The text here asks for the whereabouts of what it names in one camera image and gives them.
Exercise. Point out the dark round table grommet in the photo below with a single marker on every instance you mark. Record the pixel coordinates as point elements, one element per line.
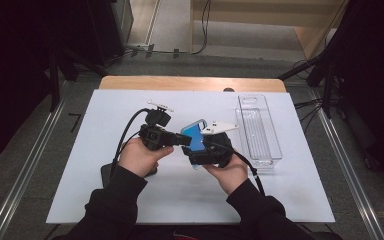
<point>228,89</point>

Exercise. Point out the light wooden shelf unit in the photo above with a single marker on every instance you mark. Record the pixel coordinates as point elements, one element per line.
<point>263,13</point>

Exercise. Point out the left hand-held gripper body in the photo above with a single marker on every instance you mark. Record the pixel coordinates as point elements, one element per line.
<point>155,136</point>

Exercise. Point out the clear plastic tray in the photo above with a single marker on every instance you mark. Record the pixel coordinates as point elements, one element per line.
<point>258,133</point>

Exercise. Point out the black curtain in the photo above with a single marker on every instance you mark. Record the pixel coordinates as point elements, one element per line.
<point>13,66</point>
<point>376,83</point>

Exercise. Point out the blue phone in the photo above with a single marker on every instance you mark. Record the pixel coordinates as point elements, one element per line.
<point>195,135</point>

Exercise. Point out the wooden table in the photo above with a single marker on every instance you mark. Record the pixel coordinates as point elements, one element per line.
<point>180,83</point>

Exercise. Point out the black metal stand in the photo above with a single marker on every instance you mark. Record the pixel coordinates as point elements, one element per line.
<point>326,73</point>
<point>55,80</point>

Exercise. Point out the aluminium floor rail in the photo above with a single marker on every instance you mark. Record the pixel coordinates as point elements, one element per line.
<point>23,176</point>
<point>350,173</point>

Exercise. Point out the person's right hand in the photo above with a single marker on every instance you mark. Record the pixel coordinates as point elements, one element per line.
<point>230,175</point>

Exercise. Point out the dark cabinet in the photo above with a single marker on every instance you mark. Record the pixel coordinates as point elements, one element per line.
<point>110,26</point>

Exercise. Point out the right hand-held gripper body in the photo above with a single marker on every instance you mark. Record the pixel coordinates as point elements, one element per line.
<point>220,150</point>

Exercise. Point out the person's left hand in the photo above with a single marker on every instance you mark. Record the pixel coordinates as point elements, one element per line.
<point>140,158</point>

